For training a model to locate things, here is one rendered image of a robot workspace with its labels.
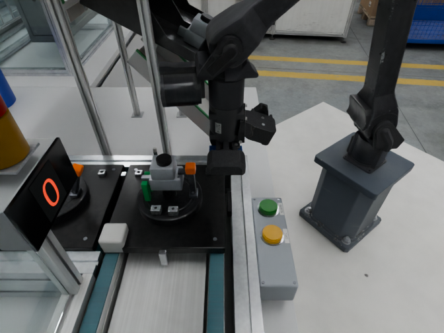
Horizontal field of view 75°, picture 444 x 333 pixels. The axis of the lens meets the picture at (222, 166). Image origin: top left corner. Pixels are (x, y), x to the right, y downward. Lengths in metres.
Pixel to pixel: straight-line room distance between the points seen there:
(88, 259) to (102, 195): 0.15
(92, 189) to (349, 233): 0.60
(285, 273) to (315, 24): 4.22
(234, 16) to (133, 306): 0.51
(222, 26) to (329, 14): 4.21
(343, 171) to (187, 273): 0.37
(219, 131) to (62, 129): 0.79
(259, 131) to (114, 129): 0.71
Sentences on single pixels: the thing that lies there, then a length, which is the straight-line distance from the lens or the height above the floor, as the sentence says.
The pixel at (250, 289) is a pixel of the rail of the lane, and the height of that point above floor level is 0.96.
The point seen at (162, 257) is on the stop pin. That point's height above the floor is 0.96.
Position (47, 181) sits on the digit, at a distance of 0.40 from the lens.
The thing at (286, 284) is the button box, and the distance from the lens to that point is 0.57.
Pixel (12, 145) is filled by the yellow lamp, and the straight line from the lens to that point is 0.36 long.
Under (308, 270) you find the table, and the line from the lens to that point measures 0.71.
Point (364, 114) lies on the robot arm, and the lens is 0.56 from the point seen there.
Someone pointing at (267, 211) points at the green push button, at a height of 0.97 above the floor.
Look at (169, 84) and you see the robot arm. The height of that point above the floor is 1.26.
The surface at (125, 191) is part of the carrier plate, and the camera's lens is 0.70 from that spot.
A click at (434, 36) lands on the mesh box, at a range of 4.90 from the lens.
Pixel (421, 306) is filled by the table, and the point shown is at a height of 0.86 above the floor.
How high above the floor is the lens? 1.46
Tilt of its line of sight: 42 degrees down
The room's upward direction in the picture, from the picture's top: straight up
